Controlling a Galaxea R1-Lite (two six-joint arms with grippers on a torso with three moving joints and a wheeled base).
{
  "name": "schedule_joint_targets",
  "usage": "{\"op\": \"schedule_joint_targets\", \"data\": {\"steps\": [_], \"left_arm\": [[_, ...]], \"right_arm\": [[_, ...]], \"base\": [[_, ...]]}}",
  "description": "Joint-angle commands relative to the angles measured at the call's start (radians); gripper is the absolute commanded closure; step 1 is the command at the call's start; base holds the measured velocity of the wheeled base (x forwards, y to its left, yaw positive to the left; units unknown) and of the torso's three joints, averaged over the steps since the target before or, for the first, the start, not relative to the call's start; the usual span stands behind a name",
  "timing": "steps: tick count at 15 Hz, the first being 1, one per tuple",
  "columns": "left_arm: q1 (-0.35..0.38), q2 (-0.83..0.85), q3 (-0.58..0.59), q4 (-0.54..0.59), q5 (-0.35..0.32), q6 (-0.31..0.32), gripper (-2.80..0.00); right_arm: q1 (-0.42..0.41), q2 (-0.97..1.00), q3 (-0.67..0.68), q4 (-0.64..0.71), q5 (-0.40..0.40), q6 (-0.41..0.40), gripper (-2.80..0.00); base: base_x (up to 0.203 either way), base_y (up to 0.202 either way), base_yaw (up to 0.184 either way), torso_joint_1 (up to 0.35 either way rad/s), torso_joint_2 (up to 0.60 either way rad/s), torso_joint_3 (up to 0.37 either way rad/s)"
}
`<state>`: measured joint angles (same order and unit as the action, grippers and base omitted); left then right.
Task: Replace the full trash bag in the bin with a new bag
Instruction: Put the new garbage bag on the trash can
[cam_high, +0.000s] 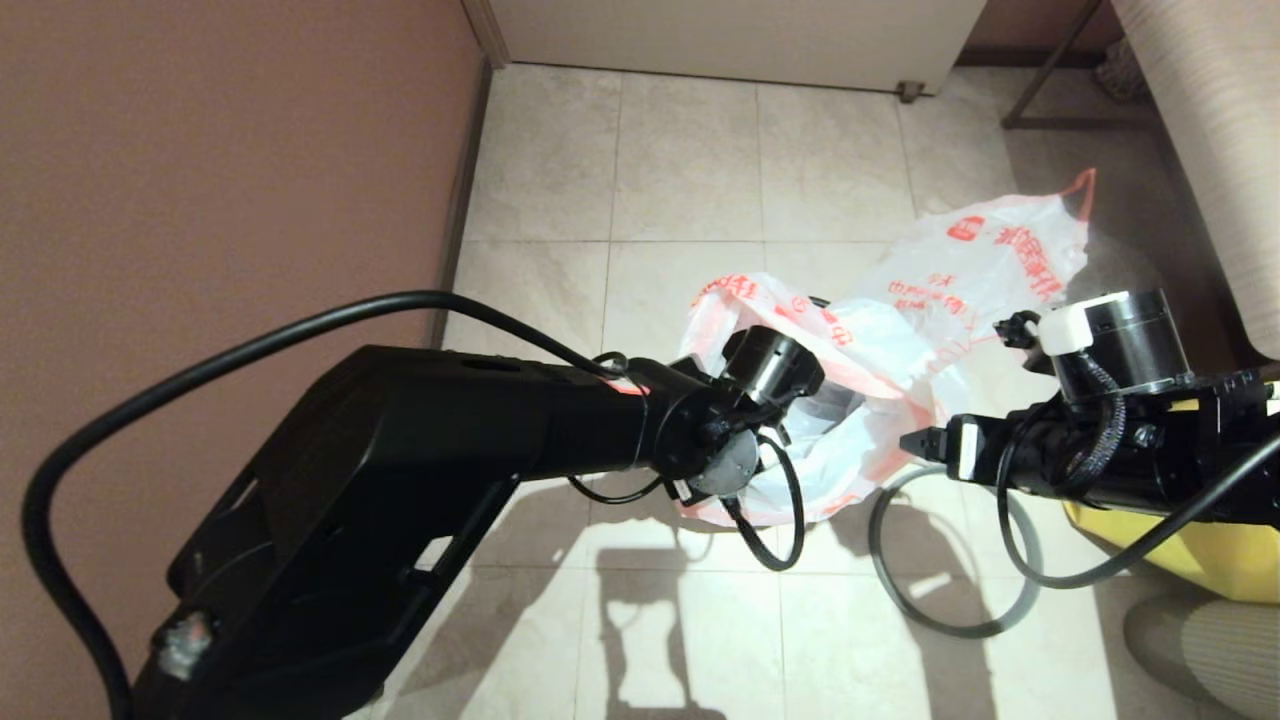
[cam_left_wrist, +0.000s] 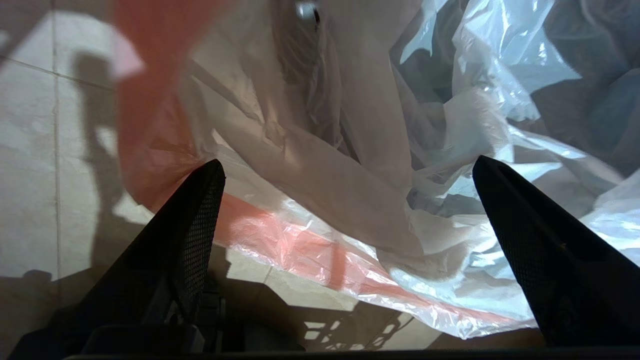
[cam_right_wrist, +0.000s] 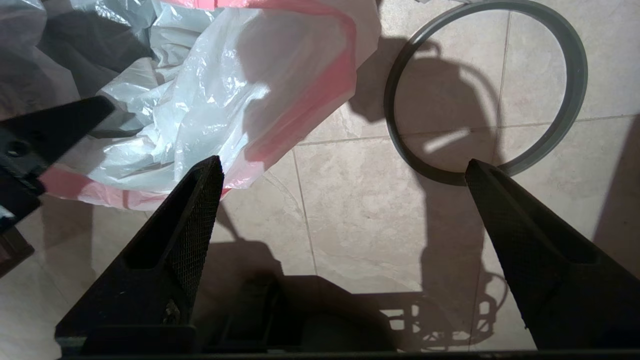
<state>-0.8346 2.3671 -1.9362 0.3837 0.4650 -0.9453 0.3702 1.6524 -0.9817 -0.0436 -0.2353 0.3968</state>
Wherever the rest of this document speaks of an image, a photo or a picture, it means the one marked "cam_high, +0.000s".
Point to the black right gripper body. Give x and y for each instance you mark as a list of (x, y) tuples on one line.
[(1120, 450)]

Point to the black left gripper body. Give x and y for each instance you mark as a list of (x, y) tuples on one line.
[(720, 420)]

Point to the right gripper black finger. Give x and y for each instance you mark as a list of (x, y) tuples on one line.
[(965, 450), (925, 443)]

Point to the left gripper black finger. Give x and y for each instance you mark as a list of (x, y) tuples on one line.
[(683, 492)]

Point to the white red-printed plastic bag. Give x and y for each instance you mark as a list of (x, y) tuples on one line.
[(1000, 260), (880, 340)]

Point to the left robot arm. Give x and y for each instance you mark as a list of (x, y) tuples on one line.
[(400, 480)]

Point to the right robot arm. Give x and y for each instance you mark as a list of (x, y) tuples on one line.
[(1250, 450)]

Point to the yellow fabric bag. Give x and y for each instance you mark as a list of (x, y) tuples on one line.
[(1200, 560)]

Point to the grey ribbed round object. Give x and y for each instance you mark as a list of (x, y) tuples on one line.
[(1220, 660)]

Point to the beige striped upholstered seat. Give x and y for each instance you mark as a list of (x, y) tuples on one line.
[(1220, 150)]

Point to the small metal door stop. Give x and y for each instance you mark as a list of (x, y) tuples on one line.
[(908, 91)]

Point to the small woven basket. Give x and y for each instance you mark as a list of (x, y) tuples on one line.
[(1115, 75)]

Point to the white door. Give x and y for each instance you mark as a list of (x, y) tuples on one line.
[(740, 40)]

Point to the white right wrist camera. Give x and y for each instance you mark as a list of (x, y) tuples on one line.
[(1075, 322)]

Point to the dark metal furniture frame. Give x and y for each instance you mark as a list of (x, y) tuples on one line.
[(1075, 123)]

